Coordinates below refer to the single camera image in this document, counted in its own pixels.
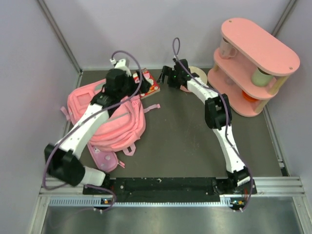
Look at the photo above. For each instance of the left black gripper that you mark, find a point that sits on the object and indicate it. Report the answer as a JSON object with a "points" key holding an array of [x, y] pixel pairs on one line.
{"points": [[135, 86]]}

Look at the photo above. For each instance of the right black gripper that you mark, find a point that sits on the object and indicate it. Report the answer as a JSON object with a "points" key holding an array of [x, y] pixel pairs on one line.
{"points": [[165, 71]]}

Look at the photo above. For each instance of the red comic book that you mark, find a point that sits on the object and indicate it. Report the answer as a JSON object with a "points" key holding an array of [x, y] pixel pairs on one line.
{"points": [[154, 87]]}

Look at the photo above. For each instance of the pink student backpack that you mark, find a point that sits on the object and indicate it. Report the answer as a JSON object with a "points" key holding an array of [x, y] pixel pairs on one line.
{"points": [[108, 132]]}

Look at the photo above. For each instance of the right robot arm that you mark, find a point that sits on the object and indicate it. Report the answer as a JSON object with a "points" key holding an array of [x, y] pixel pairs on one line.
{"points": [[218, 117]]}

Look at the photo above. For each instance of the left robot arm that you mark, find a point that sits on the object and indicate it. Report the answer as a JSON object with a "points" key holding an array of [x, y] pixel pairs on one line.
{"points": [[69, 168]]}

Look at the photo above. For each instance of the cream and pink plate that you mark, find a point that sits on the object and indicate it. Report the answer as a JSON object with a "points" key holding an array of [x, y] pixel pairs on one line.
{"points": [[201, 74]]}

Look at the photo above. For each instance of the pink mug on shelf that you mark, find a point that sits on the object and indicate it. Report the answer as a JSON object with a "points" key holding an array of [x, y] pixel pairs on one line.
{"points": [[226, 50]]}

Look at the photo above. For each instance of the purple cartoon pencil case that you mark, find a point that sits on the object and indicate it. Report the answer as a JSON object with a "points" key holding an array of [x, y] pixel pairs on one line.
{"points": [[105, 161]]}

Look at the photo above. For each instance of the pink three-tier shelf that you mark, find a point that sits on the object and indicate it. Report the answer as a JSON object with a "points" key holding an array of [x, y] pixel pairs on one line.
{"points": [[256, 48]]}

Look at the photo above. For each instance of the orange bowl on shelf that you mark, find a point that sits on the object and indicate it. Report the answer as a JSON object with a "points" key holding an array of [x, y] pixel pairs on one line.
{"points": [[248, 97]]}

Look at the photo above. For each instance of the pale green cup on shelf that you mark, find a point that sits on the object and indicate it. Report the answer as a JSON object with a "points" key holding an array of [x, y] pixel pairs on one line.
{"points": [[261, 78]]}

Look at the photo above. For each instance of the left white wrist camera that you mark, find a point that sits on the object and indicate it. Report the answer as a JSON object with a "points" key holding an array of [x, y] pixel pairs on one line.
{"points": [[122, 64]]}

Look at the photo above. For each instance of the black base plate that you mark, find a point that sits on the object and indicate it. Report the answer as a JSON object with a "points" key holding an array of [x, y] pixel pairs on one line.
{"points": [[174, 189]]}

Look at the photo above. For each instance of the grey slotted cable duct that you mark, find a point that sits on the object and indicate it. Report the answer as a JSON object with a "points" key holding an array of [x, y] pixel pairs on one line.
{"points": [[75, 201]]}

